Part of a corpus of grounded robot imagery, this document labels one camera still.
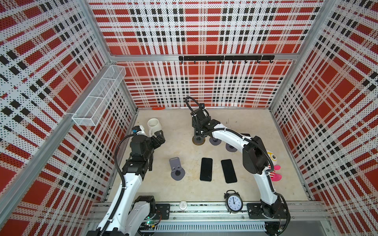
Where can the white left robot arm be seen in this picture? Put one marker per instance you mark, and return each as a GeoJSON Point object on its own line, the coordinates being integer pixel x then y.
{"type": "Point", "coordinates": [126, 213]}

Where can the grey phone stand right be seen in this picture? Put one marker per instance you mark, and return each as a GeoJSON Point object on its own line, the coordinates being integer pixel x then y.
{"type": "Point", "coordinates": [230, 148]}

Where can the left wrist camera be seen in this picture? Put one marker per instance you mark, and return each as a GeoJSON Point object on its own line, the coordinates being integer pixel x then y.
{"type": "Point", "coordinates": [138, 130]}

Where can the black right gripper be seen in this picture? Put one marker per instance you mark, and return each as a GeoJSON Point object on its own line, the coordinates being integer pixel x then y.
{"type": "Point", "coordinates": [193, 124]}

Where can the black phone purple edge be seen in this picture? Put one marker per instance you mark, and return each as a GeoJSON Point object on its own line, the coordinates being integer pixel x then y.
{"type": "Point", "coordinates": [228, 171]}

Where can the white round button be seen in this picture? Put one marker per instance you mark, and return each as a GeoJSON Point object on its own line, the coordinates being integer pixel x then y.
{"type": "Point", "coordinates": [183, 205]}

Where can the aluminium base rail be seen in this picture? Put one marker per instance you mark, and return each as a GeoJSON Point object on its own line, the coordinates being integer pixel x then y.
{"type": "Point", "coordinates": [307, 218]}

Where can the grey phone stand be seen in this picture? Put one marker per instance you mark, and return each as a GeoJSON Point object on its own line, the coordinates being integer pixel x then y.
{"type": "Point", "coordinates": [177, 172]}
{"type": "Point", "coordinates": [230, 148]}
{"type": "Point", "coordinates": [215, 141]}

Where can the black alarm clock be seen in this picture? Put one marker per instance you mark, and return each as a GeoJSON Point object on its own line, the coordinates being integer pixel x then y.
{"type": "Point", "coordinates": [233, 202]}

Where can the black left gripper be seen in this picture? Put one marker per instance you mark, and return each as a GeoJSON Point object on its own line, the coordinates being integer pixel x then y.
{"type": "Point", "coordinates": [160, 138]}

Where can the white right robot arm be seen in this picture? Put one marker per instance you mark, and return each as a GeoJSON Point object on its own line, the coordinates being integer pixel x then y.
{"type": "Point", "coordinates": [255, 158]}

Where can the grey phone stand front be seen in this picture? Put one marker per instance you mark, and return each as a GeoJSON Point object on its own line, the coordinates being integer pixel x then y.
{"type": "Point", "coordinates": [177, 172]}

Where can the white wire mesh basket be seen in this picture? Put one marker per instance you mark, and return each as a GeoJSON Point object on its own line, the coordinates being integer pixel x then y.
{"type": "Point", "coordinates": [100, 95]}

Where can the grey phone stand middle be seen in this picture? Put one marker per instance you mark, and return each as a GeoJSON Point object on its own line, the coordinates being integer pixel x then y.
{"type": "Point", "coordinates": [215, 141]}

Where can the black wall hook rail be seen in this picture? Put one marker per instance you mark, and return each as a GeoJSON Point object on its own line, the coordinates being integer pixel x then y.
{"type": "Point", "coordinates": [256, 58]}

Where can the pink plush owl toy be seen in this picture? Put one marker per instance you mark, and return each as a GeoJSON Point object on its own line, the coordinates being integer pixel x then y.
{"type": "Point", "coordinates": [275, 177]}

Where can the white ceramic mug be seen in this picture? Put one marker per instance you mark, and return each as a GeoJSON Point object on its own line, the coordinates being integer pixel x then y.
{"type": "Point", "coordinates": [154, 125]}

